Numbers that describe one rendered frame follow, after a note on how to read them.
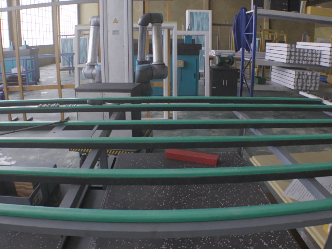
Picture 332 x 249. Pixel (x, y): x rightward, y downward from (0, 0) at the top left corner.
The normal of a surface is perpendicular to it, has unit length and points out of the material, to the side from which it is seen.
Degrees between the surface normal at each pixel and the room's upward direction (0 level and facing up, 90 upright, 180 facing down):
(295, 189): 0
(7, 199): 90
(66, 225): 0
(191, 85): 90
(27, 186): 90
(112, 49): 90
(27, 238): 0
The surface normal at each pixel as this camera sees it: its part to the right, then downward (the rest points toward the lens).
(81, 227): 0.00, -0.95
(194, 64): 0.03, 0.30
